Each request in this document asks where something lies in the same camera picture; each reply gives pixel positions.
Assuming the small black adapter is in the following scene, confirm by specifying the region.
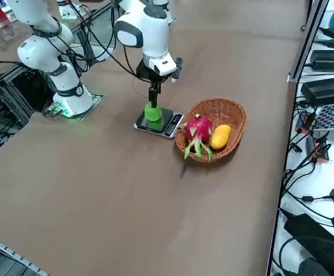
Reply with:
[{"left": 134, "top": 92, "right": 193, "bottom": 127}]
[{"left": 318, "top": 26, "right": 334, "bottom": 41}]

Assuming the black power adapter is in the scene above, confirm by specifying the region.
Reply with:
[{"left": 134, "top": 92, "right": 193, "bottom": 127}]
[
  {"left": 310, "top": 49, "right": 334, "bottom": 73},
  {"left": 300, "top": 75, "right": 334, "bottom": 101}
]

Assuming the yellow mango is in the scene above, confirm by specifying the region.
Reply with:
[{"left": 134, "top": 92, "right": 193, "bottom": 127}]
[{"left": 209, "top": 125, "right": 231, "bottom": 150}]

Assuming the aluminium support frame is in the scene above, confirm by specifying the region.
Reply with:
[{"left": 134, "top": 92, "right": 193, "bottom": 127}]
[{"left": 0, "top": 61, "right": 39, "bottom": 128}]

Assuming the black camera bracket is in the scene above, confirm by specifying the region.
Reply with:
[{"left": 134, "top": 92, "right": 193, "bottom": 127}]
[{"left": 172, "top": 56, "right": 184, "bottom": 81}]

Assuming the white electronic scale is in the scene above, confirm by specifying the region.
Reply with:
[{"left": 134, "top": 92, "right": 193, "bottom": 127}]
[{"left": 134, "top": 108, "right": 185, "bottom": 139}]

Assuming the red and black connector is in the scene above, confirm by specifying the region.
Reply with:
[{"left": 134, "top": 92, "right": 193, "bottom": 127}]
[{"left": 304, "top": 136, "right": 331, "bottom": 164}]

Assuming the green apple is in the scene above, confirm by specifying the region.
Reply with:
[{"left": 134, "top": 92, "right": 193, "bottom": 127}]
[{"left": 143, "top": 103, "right": 162, "bottom": 122}]

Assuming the aluminium frame post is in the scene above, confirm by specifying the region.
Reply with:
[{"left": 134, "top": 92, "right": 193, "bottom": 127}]
[{"left": 287, "top": 0, "right": 329, "bottom": 83}]

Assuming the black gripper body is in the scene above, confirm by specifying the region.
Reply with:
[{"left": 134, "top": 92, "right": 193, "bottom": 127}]
[{"left": 136, "top": 59, "right": 164, "bottom": 85}]

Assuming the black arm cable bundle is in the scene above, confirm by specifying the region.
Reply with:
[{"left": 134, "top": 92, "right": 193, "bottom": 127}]
[{"left": 28, "top": 0, "right": 141, "bottom": 79}]

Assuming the brown wicker basket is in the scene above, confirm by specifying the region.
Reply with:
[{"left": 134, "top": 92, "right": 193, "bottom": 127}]
[{"left": 174, "top": 97, "right": 247, "bottom": 163}]

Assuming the pink dragon fruit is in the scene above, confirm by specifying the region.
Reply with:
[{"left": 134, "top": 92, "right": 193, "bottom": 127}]
[{"left": 178, "top": 114, "right": 214, "bottom": 161}]

